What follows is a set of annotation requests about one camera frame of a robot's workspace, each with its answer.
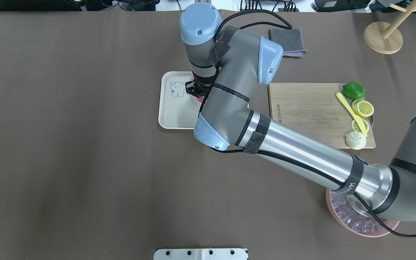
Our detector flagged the wooden stand with round base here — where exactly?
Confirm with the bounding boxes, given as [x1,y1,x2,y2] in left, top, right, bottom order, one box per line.
[363,0,416,55]

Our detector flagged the lower stacked lemon slice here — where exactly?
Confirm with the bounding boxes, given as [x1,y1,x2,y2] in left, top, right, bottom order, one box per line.
[351,99,362,113]

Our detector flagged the large pink ice bowl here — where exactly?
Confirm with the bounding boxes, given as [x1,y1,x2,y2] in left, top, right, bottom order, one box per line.
[325,188,390,238]

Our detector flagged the clear ice cubes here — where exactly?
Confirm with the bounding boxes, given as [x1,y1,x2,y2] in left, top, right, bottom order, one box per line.
[330,191,383,235]

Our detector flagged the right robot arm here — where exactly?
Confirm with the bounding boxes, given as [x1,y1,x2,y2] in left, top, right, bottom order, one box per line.
[179,2,416,221]

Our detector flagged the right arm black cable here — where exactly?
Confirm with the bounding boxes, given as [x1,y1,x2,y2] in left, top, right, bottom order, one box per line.
[197,10,416,238]

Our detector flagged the bamboo cutting board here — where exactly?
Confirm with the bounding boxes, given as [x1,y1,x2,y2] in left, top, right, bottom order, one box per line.
[268,83,376,149]

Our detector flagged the grey folded cloth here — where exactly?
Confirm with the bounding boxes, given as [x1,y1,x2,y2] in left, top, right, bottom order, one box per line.
[268,28,307,52]

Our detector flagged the purple cloth under grey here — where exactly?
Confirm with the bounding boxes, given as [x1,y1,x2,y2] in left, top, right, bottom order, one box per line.
[283,51,304,58]

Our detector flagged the yellow plastic knife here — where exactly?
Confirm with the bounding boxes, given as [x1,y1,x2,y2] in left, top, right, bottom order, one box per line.
[335,92,368,137]

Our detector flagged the lemon slice under knife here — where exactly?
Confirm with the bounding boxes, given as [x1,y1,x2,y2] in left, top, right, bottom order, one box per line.
[351,118,371,133]

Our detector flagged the beige rabbit tray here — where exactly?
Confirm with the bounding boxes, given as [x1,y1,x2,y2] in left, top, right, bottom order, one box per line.
[158,71,199,130]

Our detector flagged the green lime toy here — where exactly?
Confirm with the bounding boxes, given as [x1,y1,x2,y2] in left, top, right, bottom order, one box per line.
[342,82,365,99]

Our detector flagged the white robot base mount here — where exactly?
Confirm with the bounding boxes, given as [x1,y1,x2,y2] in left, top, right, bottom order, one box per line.
[153,248,249,260]

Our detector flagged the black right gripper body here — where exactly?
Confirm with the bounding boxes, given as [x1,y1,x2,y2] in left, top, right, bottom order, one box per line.
[185,72,217,98]

